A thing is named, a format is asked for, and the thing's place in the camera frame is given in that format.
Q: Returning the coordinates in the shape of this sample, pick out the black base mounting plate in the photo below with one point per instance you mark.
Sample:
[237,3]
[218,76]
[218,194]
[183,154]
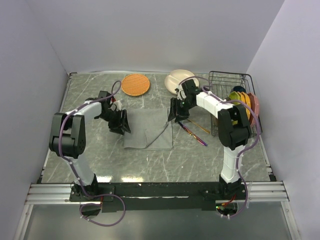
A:
[139,196]

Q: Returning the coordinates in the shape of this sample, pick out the orange scalloped plate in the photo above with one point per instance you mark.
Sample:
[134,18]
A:
[248,103]

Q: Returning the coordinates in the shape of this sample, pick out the orange woven round coaster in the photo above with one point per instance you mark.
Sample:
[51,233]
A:
[135,84]

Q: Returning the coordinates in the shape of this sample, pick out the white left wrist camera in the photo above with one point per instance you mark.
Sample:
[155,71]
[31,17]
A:
[117,105]

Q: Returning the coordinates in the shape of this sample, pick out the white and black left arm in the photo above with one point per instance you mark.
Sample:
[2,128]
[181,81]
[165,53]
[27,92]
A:
[68,137]

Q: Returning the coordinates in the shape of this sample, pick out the yellow scalloped plate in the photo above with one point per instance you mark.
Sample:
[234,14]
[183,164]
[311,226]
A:
[242,97]

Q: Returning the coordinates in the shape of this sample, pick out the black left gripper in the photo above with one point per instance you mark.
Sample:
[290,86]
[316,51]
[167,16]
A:
[121,123]

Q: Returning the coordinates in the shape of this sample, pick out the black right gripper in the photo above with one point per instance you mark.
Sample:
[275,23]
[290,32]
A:
[181,115]

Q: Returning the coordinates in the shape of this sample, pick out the grey cloth napkin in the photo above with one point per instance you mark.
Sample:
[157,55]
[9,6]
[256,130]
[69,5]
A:
[150,129]

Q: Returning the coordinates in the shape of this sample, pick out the aluminium frame rail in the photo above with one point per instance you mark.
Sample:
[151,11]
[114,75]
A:
[59,194]

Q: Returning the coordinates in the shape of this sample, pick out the black wire dish rack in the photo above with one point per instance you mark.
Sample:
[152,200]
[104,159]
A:
[223,82]

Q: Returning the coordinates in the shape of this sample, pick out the green scalloped plate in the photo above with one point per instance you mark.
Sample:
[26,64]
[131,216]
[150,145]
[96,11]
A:
[235,98]

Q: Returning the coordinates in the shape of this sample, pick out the iridescent purple knife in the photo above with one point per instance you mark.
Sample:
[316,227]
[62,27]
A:
[192,133]

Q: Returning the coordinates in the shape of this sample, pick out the gold spoon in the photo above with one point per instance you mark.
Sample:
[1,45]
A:
[202,128]

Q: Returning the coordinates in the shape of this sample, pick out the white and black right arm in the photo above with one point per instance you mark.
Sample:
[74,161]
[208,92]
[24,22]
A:
[234,128]

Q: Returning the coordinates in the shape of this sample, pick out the dark blue bowl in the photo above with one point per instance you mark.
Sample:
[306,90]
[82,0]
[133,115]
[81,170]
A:
[239,89]

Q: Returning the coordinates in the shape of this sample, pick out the cream divided plate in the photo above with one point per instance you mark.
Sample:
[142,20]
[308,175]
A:
[172,80]

